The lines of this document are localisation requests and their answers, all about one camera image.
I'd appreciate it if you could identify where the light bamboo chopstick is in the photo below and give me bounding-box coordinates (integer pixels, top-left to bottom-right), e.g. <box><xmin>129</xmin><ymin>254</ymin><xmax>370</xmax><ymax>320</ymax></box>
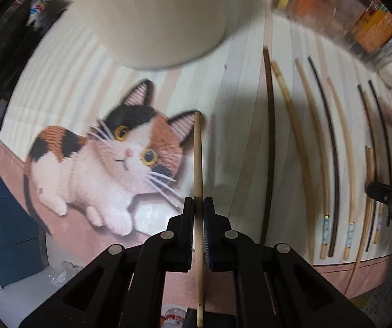
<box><xmin>194</xmin><ymin>111</ymin><xmax>205</xmax><ymax>327</ymax></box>

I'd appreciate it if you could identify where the thin black chopstick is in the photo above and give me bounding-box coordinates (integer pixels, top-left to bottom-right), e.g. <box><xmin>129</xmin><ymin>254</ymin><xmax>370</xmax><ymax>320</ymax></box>
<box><xmin>368</xmin><ymin>79</ymin><xmax>392</xmax><ymax>186</ymax></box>

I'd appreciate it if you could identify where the pale chopstick with label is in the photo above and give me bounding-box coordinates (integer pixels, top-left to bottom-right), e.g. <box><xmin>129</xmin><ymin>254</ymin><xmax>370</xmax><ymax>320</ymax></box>
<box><xmin>326</xmin><ymin>76</ymin><xmax>356</xmax><ymax>261</ymax></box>

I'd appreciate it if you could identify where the blue cabinet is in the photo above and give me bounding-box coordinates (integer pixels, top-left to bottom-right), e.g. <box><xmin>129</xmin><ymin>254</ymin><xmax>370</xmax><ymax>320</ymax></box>
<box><xmin>0</xmin><ymin>139</ymin><xmax>46</xmax><ymax>290</ymax></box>

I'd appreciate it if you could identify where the dark brown wooden chopstick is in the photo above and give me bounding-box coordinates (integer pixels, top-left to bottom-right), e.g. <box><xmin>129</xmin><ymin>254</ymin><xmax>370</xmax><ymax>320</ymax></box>
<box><xmin>260</xmin><ymin>46</ymin><xmax>276</xmax><ymax>245</ymax></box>

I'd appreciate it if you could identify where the clear plastic organizer box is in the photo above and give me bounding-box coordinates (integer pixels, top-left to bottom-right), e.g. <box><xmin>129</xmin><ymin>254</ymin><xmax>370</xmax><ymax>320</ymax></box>
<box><xmin>273</xmin><ymin>0</ymin><xmax>380</xmax><ymax>65</ymax></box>

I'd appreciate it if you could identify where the cat print placemat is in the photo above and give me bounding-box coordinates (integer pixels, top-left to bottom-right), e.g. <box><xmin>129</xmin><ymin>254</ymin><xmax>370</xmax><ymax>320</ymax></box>
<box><xmin>0</xmin><ymin>0</ymin><xmax>392</xmax><ymax>297</ymax></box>

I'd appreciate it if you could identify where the short light wooden chopstick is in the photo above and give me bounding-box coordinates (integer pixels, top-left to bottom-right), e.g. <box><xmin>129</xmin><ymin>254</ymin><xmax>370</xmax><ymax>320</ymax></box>
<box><xmin>344</xmin><ymin>147</ymin><xmax>375</xmax><ymax>296</ymax></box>

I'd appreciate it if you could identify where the orange packaged box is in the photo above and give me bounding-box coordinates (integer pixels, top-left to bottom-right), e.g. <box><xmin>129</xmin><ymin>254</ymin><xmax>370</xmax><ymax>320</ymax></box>
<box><xmin>351</xmin><ymin>0</ymin><xmax>392</xmax><ymax>53</ymax></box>

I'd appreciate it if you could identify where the beige utensil holder cup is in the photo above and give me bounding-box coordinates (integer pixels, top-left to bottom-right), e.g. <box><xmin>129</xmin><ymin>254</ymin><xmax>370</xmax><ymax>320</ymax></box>
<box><xmin>73</xmin><ymin>0</ymin><xmax>226</xmax><ymax>69</ymax></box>

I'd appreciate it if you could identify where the tan bamboo chopstick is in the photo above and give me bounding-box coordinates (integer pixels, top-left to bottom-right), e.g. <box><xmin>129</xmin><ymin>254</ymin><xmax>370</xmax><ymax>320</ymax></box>
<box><xmin>270</xmin><ymin>60</ymin><xmax>317</xmax><ymax>265</ymax></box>

